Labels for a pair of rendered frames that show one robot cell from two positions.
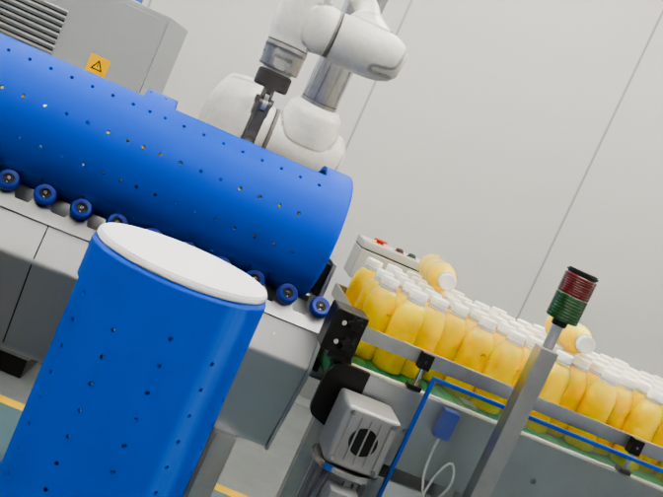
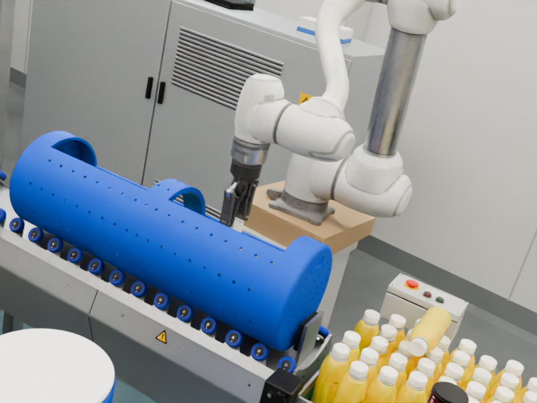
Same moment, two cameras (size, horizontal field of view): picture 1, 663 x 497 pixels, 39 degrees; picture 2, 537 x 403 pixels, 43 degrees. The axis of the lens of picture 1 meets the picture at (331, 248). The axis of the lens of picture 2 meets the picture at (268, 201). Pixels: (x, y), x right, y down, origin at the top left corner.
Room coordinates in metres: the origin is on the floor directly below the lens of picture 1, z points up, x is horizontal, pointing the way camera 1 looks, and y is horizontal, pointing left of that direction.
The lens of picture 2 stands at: (0.75, -0.69, 1.92)
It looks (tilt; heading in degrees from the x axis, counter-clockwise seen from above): 22 degrees down; 34
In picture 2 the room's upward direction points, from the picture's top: 13 degrees clockwise
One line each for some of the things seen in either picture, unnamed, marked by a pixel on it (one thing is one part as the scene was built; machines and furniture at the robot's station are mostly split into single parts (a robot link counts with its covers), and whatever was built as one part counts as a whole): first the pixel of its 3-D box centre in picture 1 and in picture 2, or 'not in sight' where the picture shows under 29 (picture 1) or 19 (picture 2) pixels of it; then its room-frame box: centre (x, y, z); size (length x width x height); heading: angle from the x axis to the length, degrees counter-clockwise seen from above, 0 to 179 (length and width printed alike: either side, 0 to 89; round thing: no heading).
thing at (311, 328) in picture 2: (318, 284); (306, 337); (2.06, -0.01, 0.99); 0.10 x 0.02 x 0.12; 11
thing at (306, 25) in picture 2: not in sight; (324, 30); (3.57, 1.15, 1.48); 0.24 x 0.12 x 0.08; 103
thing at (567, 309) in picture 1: (566, 308); not in sight; (1.78, -0.45, 1.18); 0.06 x 0.06 x 0.05
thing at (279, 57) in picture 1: (281, 59); (249, 149); (2.01, 0.26, 1.40); 0.09 x 0.09 x 0.06
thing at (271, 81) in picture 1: (267, 92); (244, 177); (2.01, 0.26, 1.33); 0.08 x 0.07 x 0.09; 11
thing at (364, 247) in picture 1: (389, 268); (423, 309); (2.38, -0.15, 1.05); 0.20 x 0.10 x 0.10; 101
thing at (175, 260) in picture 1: (184, 262); (41, 372); (1.43, 0.20, 1.03); 0.28 x 0.28 x 0.01
